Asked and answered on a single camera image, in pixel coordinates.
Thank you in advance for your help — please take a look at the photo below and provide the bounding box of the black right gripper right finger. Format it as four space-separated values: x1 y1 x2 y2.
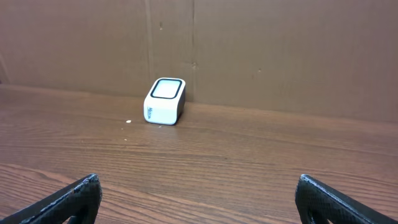
295 174 397 224

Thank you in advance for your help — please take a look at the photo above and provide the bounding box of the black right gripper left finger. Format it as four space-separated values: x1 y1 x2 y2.
1 174 102 224

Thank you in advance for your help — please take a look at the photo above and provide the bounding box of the white barcode scanner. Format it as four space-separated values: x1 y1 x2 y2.
143 77 186 125

